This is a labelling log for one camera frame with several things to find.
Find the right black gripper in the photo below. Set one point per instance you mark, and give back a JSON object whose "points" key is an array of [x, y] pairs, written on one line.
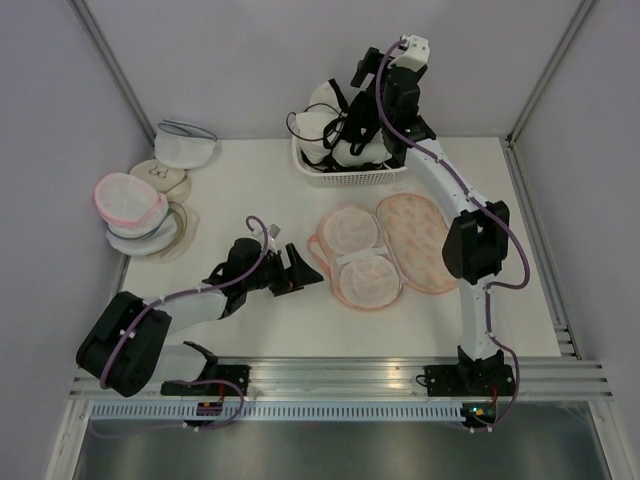
{"points": [[371, 64]]}

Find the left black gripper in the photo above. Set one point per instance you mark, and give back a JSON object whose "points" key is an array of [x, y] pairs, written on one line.
{"points": [[294, 278]]}

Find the floral peach laundry bag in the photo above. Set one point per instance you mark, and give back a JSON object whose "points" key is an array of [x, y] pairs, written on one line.
{"points": [[369, 256]]}

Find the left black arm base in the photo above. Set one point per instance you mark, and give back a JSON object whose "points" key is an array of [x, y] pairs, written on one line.
{"points": [[220, 380]]}

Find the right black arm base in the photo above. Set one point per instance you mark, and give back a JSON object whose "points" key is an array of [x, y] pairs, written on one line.
{"points": [[445, 380]]}

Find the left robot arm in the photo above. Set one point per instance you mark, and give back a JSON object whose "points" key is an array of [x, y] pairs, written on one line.
{"points": [[123, 348]]}

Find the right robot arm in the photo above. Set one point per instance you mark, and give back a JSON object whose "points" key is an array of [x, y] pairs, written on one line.
{"points": [[479, 234]]}

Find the black bra in basket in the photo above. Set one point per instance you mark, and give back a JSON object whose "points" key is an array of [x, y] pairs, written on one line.
{"points": [[361, 124]]}

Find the white plastic laundry basket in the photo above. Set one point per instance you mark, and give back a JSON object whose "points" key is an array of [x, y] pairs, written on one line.
{"points": [[319, 179]]}

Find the beige flat laundry bag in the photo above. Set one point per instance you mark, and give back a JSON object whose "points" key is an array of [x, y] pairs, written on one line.
{"points": [[187, 221]]}

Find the grey trimmed mesh bag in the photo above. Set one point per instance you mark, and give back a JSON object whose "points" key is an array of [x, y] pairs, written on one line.
{"points": [[148, 243]]}

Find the beige round laundry bag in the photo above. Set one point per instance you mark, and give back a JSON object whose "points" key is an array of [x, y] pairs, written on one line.
{"points": [[174, 183]]}

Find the white mesh bag blue trim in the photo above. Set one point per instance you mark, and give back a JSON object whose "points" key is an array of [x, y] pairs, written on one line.
{"points": [[183, 145]]}

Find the pink trimmed mesh bag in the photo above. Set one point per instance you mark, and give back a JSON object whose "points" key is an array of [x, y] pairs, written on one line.
{"points": [[125, 200]]}

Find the white garment in basket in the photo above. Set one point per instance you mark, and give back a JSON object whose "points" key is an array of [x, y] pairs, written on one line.
{"points": [[344, 154]]}

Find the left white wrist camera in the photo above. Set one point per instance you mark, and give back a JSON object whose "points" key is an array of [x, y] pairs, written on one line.
{"points": [[273, 232]]}

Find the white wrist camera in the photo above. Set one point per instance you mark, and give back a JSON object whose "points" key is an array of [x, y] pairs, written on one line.
{"points": [[273, 232], [416, 53]]}

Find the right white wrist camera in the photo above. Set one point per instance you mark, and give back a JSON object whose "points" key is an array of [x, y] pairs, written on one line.
{"points": [[416, 53]]}

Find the right aluminium frame post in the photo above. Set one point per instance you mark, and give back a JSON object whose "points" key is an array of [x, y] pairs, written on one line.
{"points": [[567, 39]]}

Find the aluminium frame post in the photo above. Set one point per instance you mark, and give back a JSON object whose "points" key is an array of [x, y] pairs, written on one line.
{"points": [[101, 45], [567, 39]]}

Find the white slotted cable duct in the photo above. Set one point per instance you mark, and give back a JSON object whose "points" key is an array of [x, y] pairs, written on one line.
{"points": [[279, 410]]}

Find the left aluminium frame post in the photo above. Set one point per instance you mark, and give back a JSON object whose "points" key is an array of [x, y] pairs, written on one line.
{"points": [[101, 45]]}

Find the aluminium front rail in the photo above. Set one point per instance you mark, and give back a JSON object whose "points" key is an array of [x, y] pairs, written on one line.
{"points": [[542, 379]]}

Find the right aluminium side rail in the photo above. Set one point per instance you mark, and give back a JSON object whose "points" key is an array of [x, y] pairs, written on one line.
{"points": [[546, 270]]}

